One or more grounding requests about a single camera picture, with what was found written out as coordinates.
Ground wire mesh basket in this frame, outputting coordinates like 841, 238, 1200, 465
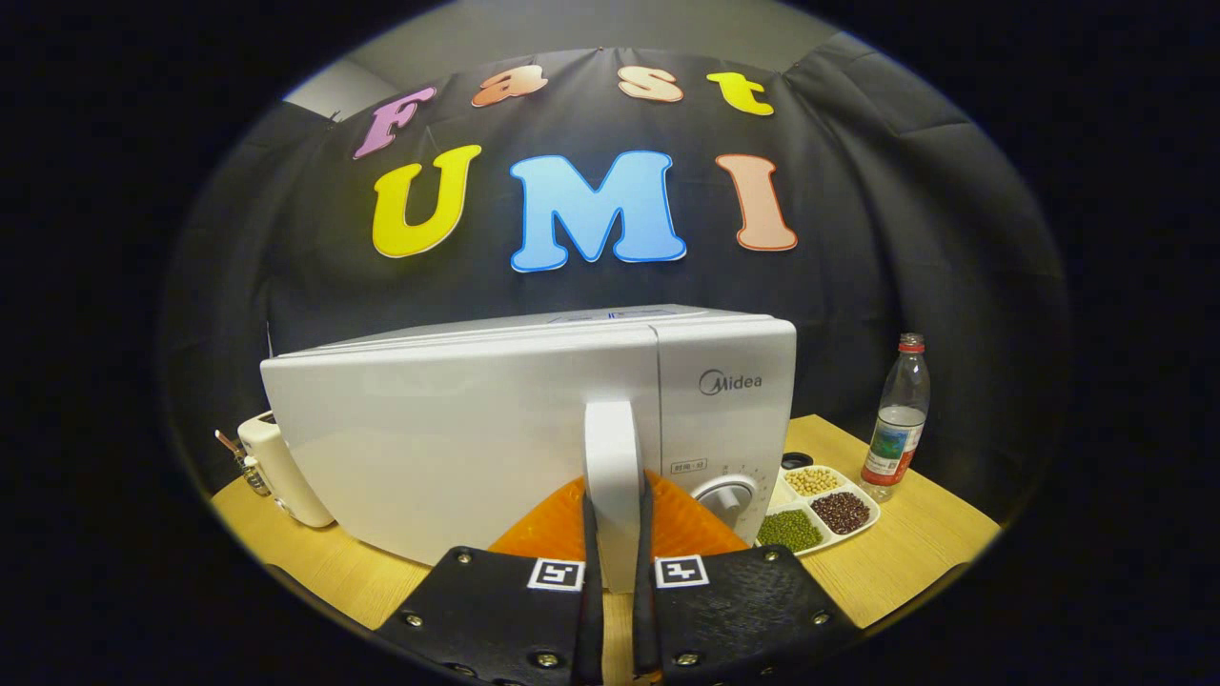
229, 443, 273, 497

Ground white divided bean dish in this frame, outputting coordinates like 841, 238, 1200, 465
758, 464, 882, 557

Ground white bread toaster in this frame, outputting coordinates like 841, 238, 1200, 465
236, 412, 336, 529

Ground clear plastic water bottle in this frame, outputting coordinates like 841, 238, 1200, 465
860, 333, 931, 503

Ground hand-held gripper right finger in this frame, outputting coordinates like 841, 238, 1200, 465
634, 472, 864, 686

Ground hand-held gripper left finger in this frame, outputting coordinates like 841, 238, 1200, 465
374, 474, 606, 686

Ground white toaster oven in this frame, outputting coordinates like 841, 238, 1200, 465
260, 305, 798, 594

